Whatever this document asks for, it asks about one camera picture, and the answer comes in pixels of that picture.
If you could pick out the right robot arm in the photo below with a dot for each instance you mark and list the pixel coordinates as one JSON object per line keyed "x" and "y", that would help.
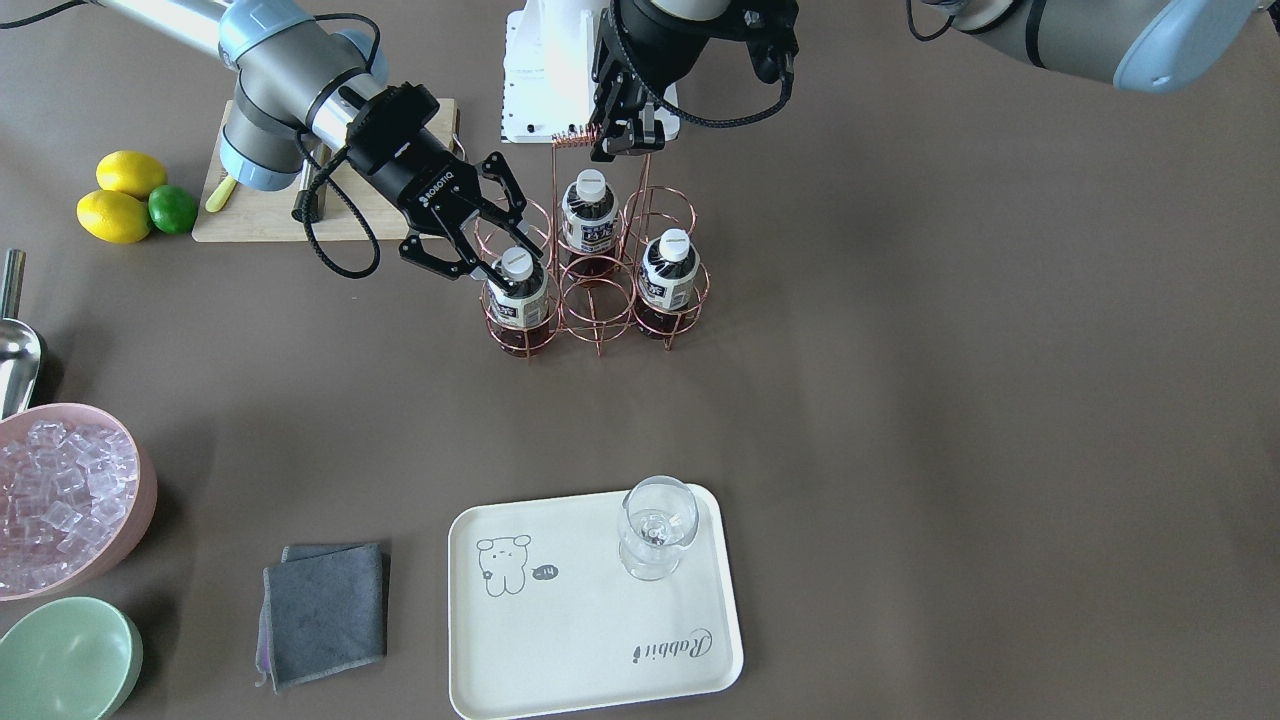
{"x": 293, "y": 77}

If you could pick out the clear wine glass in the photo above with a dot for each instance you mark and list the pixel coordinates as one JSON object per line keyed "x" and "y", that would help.
{"x": 659, "y": 519}

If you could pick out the green lime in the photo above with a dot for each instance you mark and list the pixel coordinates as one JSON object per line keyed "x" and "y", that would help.
{"x": 172, "y": 210}

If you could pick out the clear ice cubes pile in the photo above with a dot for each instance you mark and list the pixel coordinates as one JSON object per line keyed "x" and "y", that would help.
{"x": 67, "y": 488}

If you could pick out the pink bowl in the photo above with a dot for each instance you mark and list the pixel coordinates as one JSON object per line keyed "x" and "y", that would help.
{"x": 136, "y": 521}

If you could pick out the copper wire bottle basket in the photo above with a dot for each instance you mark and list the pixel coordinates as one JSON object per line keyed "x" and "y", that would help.
{"x": 601, "y": 308}

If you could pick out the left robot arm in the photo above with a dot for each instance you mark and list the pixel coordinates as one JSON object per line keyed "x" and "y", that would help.
{"x": 1147, "y": 46}

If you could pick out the tea bottle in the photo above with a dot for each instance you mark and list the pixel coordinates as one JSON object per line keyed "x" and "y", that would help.
{"x": 664, "y": 284}
{"x": 519, "y": 313}
{"x": 588, "y": 229}

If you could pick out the green ceramic bowl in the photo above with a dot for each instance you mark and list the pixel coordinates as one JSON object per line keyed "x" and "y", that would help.
{"x": 74, "y": 658}

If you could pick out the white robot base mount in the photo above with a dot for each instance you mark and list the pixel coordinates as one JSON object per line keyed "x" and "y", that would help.
{"x": 548, "y": 90}

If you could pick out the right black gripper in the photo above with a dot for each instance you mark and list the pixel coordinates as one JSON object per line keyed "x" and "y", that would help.
{"x": 413, "y": 172}

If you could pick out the bamboo cutting board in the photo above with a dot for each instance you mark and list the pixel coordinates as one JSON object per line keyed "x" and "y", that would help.
{"x": 256, "y": 216}

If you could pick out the yellow plastic knife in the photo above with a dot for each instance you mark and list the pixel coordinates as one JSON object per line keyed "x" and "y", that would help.
{"x": 220, "y": 194}

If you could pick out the steel muddler black tip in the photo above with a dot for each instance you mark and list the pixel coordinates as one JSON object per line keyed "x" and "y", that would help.
{"x": 308, "y": 207}

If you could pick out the metal ice scoop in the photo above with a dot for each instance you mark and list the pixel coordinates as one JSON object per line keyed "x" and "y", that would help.
{"x": 22, "y": 348}

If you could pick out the yellow lemon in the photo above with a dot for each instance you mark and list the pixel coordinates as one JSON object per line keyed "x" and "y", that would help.
{"x": 132, "y": 172}
{"x": 114, "y": 216}

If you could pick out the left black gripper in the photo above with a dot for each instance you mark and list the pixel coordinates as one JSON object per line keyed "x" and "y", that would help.
{"x": 622, "y": 105}

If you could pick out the yellow lemon lower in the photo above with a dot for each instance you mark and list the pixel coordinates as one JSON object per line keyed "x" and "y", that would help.
{"x": 114, "y": 216}

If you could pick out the yellow lemon upper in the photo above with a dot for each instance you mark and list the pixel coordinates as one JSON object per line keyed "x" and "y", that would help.
{"x": 132, "y": 172}

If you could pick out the grey folded cloth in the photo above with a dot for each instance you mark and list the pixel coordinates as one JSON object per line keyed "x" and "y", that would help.
{"x": 324, "y": 611}

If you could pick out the cream rabbit serving tray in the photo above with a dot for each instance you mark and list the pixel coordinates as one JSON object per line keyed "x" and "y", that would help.
{"x": 544, "y": 619}

